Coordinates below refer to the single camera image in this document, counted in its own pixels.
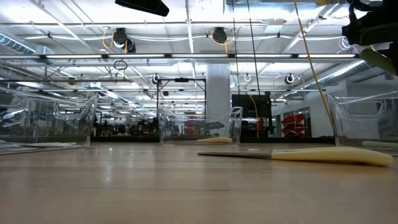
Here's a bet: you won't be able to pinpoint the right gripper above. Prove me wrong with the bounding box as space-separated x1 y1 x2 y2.
341 0 398 71

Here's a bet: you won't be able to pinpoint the blue-patterned-handle knife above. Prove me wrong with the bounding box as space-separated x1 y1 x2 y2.
18 141 78 148

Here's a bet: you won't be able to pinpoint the long ceiling light strip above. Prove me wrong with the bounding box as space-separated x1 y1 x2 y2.
0 53 358 60

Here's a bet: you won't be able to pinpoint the clear plastic bin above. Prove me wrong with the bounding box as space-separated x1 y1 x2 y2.
326 90 398 156
0 85 99 156
157 105 243 146

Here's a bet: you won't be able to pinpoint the white building column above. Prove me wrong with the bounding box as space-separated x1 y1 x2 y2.
206 63 231 116

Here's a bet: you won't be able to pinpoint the red storage bins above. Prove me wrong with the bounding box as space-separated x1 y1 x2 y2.
281 113 307 138

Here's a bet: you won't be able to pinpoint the black screen panel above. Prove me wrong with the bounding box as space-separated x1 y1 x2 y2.
231 94 273 119

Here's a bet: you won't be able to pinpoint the black ceiling cord reel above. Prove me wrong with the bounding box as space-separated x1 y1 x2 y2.
211 27 229 45
112 27 137 54

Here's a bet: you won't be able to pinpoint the silver ventilation duct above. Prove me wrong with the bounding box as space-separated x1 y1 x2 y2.
304 60 368 90

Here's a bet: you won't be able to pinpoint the yellow hanging cable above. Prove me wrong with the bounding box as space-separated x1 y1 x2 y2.
294 0 333 127

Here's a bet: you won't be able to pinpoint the black hanging cable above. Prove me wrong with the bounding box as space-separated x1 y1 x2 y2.
247 0 261 96

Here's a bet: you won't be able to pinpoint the black aluminium table frame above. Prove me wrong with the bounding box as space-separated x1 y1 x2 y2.
90 136 336 144

